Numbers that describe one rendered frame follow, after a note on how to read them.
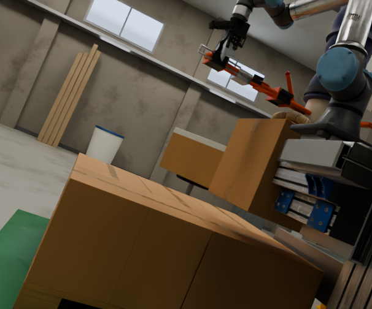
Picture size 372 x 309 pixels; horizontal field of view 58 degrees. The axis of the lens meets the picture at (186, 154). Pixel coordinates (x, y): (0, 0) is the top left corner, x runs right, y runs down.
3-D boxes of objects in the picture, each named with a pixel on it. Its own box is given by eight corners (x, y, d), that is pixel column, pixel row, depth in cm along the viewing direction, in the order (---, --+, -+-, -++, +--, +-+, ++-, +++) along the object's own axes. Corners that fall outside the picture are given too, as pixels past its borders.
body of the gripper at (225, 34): (241, 49, 139) (253, 22, 139) (224, 39, 136) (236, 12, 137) (233, 52, 147) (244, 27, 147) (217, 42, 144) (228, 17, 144)
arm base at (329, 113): (367, 145, 109) (379, 118, 109) (329, 127, 106) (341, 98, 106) (337, 144, 123) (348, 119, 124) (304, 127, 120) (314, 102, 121)
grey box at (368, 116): (358, 146, 290) (372, 114, 291) (363, 146, 285) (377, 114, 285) (341, 137, 284) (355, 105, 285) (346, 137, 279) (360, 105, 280)
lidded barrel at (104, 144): (111, 168, 706) (124, 137, 708) (110, 171, 648) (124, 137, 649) (83, 157, 694) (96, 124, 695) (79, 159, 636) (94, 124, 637)
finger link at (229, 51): (235, 62, 135) (239, 45, 139) (223, 56, 133) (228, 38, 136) (231, 66, 138) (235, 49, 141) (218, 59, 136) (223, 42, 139)
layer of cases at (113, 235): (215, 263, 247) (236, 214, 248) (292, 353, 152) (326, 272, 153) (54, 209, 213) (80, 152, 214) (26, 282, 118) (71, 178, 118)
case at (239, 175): (296, 227, 188) (323, 162, 190) (352, 254, 151) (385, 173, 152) (207, 190, 168) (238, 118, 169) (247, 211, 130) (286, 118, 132)
